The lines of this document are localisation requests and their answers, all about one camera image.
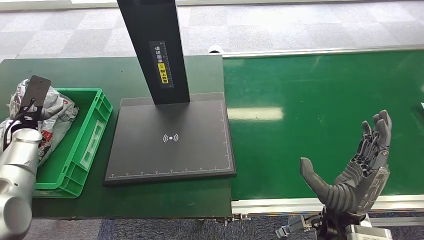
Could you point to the white conveyor roller end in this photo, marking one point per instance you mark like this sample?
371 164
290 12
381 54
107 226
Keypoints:
216 49

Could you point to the grey metal clamp bracket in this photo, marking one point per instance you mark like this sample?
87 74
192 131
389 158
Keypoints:
296 227

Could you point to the dark green table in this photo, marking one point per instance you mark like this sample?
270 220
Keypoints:
82 71

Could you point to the green plastic crate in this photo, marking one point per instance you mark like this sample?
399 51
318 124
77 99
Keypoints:
89 142

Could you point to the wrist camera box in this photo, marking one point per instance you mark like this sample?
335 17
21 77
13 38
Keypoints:
36 89
367 232

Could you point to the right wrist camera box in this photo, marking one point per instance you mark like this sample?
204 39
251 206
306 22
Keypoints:
367 232

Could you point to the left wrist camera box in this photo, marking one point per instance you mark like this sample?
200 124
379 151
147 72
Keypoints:
36 89

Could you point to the white plastic mailer package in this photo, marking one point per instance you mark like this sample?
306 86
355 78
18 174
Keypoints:
58 112

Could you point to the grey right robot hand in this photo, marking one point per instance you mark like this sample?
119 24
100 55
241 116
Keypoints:
357 188

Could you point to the black yellow column label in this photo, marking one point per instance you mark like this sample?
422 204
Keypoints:
162 66

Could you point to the black scanner column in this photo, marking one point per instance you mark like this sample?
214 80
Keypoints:
155 26

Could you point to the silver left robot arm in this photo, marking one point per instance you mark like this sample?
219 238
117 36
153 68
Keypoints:
18 165

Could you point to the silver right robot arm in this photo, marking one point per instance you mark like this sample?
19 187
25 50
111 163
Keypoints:
334 225

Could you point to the green conveyor belt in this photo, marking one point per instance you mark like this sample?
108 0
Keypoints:
314 92

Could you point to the black scanner base plate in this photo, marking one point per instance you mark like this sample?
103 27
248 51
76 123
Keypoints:
172 145

